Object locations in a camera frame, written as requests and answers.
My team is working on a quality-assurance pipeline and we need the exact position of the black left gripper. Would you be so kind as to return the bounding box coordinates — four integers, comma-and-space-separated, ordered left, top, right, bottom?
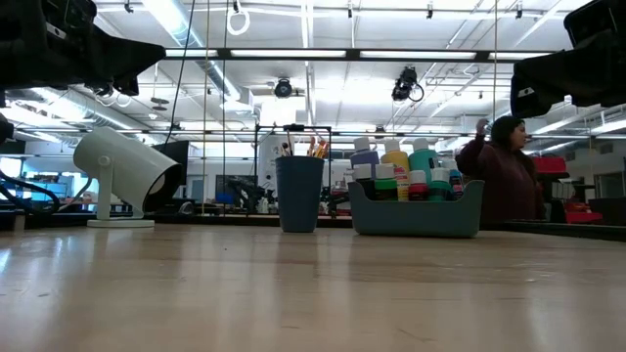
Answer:
0, 0, 167, 97

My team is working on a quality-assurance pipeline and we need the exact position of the shelf with red bins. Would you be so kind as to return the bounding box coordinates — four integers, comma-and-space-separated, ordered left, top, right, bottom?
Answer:
531, 155, 604, 226

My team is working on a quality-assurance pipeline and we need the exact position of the teal plastic caddy bin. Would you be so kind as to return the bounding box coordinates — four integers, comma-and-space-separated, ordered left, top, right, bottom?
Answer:
347, 179, 485, 240

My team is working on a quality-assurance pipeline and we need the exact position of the white lamp cable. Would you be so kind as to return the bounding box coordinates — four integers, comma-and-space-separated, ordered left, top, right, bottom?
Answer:
48, 176, 94, 212

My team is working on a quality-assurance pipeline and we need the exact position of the black frame crossbar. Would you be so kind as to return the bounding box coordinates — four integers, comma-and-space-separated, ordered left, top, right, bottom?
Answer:
163, 46, 554, 63

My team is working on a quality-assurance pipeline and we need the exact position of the white spot lamp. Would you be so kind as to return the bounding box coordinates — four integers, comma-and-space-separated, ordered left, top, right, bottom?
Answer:
72, 125, 183, 230

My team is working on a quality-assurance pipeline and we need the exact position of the large turquoise paint bottle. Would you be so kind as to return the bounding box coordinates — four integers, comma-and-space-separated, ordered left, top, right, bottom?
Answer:
408, 137, 440, 172

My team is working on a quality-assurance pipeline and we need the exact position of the small blue paint bottle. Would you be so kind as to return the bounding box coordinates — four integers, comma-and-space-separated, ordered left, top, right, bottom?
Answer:
442, 159, 465, 200

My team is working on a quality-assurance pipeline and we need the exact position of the small green paint bottle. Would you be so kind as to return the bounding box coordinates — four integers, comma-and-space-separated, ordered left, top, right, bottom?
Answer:
374, 162, 398, 202

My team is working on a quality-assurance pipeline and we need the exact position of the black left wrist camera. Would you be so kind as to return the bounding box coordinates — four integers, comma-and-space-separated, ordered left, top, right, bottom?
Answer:
46, 0, 99, 30

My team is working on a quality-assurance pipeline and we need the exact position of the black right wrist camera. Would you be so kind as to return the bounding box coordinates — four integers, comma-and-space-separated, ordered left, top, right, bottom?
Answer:
562, 0, 626, 49

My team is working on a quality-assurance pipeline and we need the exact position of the black camera with cable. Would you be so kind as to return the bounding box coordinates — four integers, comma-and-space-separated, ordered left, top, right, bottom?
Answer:
390, 66, 425, 104

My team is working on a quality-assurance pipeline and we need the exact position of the small teal paint bottle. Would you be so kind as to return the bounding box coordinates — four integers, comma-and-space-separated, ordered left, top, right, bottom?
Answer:
428, 167, 454, 202

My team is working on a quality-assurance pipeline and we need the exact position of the dark slate plastic cup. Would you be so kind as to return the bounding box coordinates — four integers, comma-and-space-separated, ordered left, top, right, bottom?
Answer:
274, 154, 326, 234

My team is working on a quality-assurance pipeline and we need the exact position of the large yellow paint bottle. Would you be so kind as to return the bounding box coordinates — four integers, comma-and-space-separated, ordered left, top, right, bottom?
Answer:
380, 138, 411, 202

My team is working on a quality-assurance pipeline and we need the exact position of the person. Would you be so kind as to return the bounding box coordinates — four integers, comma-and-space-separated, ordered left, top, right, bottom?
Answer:
454, 114, 548, 227

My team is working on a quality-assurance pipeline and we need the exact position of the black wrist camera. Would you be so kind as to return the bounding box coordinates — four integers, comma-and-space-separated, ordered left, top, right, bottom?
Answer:
562, 0, 626, 49
46, 0, 99, 30

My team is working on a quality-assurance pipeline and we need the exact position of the small black paint bottle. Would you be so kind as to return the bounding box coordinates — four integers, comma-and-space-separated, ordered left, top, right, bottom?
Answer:
352, 162, 376, 200

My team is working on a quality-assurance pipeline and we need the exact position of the round black camera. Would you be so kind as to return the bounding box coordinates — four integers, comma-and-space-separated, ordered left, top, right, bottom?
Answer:
273, 76, 294, 99

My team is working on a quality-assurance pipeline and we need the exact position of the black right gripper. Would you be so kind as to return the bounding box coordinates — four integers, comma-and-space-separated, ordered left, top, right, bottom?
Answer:
509, 33, 626, 119

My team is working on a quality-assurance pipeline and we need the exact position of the black monitor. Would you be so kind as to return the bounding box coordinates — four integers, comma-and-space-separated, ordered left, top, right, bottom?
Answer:
150, 140, 190, 212

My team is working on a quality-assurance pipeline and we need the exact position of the small dark red paint bottle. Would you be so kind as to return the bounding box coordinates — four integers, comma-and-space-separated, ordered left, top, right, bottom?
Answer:
408, 169, 430, 202

